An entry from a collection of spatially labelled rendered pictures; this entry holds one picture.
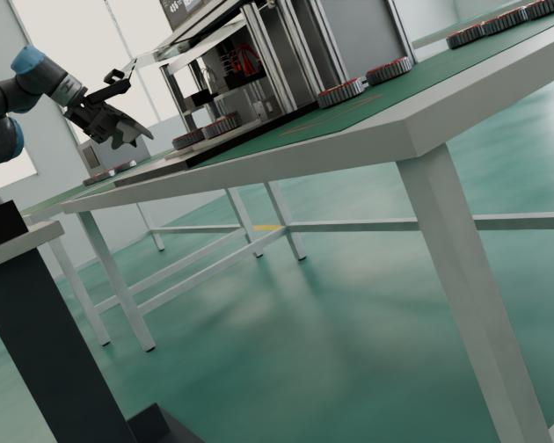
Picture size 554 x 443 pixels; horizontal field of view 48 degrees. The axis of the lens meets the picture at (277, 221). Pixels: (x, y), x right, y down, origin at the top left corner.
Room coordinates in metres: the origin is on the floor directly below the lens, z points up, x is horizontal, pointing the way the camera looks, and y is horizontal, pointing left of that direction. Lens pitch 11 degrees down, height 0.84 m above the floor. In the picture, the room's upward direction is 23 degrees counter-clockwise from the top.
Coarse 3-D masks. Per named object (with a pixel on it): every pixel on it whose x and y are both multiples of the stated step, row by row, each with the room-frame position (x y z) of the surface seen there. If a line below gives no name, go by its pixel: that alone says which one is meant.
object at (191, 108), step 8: (192, 96) 1.91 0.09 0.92; (200, 96) 1.93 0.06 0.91; (208, 96) 1.93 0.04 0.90; (216, 96) 1.95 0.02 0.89; (192, 104) 1.92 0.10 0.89; (200, 104) 1.92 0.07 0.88; (216, 104) 2.00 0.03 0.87; (224, 104) 1.96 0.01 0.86; (192, 112) 1.91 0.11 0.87; (224, 112) 1.98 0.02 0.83
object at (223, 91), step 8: (240, 72) 1.72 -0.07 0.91; (264, 72) 1.75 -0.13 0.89; (224, 80) 1.70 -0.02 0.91; (232, 80) 1.71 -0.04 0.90; (240, 80) 1.71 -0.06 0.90; (248, 80) 1.72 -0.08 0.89; (256, 80) 1.75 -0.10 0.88; (224, 88) 1.71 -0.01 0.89; (232, 88) 1.70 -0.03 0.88; (256, 88) 1.77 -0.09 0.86; (224, 96) 1.69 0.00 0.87; (256, 96) 1.79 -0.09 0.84; (264, 96) 1.75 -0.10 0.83
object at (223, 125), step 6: (234, 114) 1.68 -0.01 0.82; (222, 120) 1.65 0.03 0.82; (228, 120) 1.66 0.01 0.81; (234, 120) 1.66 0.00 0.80; (240, 120) 1.68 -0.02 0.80; (210, 126) 1.66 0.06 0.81; (216, 126) 1.65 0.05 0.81; (222, 126) 1.66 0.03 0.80; (228, 126) 1.65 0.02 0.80; (234, 126) 1.66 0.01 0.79; (240, 126) 1.68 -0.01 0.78; (204, 132) 1.68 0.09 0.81; (210, 132) 1.66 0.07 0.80; (216, 132) 1.65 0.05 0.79; (222, 132) 1.65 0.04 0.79; (210, 138) 1.68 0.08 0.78
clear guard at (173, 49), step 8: (208, 32) 1.87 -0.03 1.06; (184, 40) 1.83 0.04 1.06; (192, 40) 1.89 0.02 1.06; (200, 40) 1.98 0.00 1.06; (160, 48) 1.79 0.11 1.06; (168, 48) 1.84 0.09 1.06; (176, 48) 1.92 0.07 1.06; (184, 48) 2.00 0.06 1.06; (136, 56) 1.76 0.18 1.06; (144, 56) 1.80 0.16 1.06; (152, 56) 1.87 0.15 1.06; (160, 56) 1.94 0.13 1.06; (168, 56) 2.02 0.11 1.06; (128, 64) 1.82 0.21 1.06; (136, 64) 1.89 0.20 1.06; (144, 64) 1.97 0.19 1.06; (128, 72) 1.77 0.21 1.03
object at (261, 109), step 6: (258, 102) 1.74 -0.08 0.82; (264, 102) 1.73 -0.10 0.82; (270, 102) 1.74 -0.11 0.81; (276, 102) 1.75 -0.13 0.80; (258, 108) 1.75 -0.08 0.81; (264, 108) 1.73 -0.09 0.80; (276, 108) 1.74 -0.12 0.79; (252, 114) 1.79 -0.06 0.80; (258, 114) 1.76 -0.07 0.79; (264, 114) 1.74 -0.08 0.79; (270, 114) 1.73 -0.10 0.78; (276, 114) 1.74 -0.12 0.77
